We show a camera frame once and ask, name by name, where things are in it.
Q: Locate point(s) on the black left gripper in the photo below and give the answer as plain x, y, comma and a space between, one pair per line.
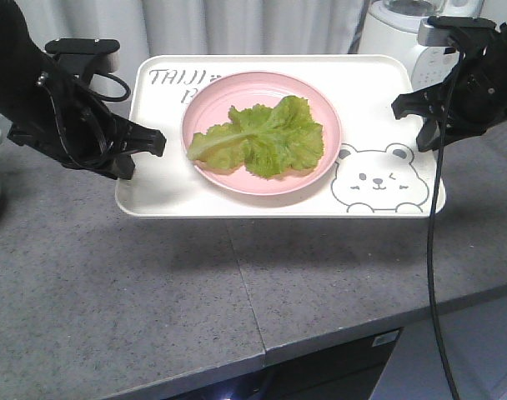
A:
62, 117

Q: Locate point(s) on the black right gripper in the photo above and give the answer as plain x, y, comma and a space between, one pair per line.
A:
475, 98

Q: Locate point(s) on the cream bear serving tray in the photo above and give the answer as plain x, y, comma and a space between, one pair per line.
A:
371, 166

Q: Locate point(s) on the pink round plate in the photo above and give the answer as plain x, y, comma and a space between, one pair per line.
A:
244, 90

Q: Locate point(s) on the green lettuce leaf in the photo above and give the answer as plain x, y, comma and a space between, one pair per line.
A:
266, 141

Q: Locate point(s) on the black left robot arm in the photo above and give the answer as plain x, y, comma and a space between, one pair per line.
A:
15, 44

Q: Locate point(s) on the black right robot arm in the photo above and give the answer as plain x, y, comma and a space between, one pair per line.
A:
473, 96

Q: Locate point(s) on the black disinfection cabinet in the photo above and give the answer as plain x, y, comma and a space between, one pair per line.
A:
347, 371

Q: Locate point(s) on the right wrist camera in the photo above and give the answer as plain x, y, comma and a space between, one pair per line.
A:
463, 33

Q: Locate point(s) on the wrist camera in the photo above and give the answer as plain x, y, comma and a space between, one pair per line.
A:
85, 57
463, 33

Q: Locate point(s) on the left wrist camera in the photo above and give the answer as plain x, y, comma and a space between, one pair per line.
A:
85, 57

